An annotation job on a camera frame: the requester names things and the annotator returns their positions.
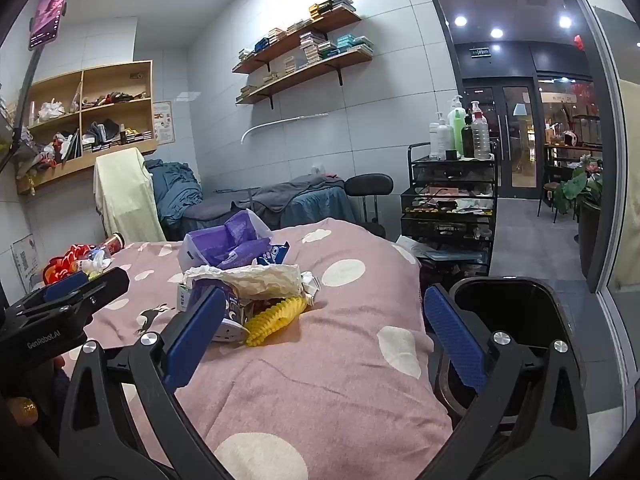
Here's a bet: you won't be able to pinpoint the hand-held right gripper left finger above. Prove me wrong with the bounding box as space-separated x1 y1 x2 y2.
60 285 231 480

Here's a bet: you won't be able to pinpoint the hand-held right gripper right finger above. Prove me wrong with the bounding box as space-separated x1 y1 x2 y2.
422 282 593 480

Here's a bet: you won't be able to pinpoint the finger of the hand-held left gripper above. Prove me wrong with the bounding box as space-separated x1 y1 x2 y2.
10 266 131 322
44 272 90 302

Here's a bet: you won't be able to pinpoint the orange foam fruit net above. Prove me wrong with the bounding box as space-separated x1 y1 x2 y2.
42 245 101 283

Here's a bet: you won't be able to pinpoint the dark trash bin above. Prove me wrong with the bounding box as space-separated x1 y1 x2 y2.
432 276 588 421

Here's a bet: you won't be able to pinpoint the purple plastic bag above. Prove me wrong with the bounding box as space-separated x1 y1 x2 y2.
179 209 275 273

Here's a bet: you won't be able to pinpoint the blue cookie wrapper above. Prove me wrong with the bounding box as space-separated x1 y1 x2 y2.
252 241 291 267

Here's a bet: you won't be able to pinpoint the person's left hand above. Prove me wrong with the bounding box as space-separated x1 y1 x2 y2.
9 394 40 426

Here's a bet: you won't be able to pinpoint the yellow foam fruit net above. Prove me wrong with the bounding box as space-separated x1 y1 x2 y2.
245 296 307 347

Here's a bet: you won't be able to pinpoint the crumpled cream paper bag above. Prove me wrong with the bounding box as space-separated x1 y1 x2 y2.
184 262 306 301

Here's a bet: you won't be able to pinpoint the cream towel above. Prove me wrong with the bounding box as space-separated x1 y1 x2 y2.
94 147 167 245

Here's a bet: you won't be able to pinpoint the white paper sheet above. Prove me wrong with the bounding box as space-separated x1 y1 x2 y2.
395 235 426 266

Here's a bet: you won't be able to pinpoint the blue bedding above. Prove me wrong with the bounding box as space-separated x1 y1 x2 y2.
145 159 205 226

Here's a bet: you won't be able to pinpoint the white crumpled wrapper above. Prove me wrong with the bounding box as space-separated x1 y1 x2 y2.
300 271 321 306

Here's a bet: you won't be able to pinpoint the pink dotted blanket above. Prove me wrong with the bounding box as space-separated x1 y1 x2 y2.
60 217 456 480

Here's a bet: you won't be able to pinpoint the grey massage bed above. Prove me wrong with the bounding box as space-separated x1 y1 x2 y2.
165 172 358 241

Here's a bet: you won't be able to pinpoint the dark plant pot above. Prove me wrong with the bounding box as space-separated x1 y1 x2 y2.
577 200 603 261

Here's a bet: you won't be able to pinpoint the wooden stool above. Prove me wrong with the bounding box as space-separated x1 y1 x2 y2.
537 182 558 218

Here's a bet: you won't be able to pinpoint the black chair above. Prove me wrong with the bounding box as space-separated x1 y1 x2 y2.
345 173 388 238

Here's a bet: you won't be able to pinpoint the green potted plant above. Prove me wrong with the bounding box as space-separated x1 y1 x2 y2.
552 157 603 221

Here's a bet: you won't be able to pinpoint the white pump bottle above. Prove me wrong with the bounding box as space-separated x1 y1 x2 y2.
436 111 455 161

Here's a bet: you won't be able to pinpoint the dark bottle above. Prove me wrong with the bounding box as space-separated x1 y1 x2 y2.
461 115 476 158

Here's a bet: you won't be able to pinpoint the glass double door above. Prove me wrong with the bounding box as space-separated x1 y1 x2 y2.
462 77 538 200

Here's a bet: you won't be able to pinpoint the green bottle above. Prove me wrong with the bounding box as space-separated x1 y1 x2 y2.
447 95 468 158

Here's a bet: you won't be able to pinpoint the wooden cubby shelf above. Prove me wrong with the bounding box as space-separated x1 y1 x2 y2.
15 60 157 196

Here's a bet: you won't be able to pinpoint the phone with lit screen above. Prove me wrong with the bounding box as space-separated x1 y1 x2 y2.
28 0 71 51

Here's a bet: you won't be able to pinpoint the white wall notice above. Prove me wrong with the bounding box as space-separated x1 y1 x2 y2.
12 235 41 286

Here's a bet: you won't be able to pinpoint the wall poster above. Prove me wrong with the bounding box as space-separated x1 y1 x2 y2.
152 101 176 146

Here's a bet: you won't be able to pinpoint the black wire cart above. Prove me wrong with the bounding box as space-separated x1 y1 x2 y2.
400 142 497 273

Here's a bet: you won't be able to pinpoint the white curved wall pipe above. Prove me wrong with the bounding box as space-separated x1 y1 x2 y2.
241 112 331 145

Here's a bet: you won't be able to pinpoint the wooden wall shelves with boxes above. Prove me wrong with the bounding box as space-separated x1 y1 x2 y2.
237 0 375 98

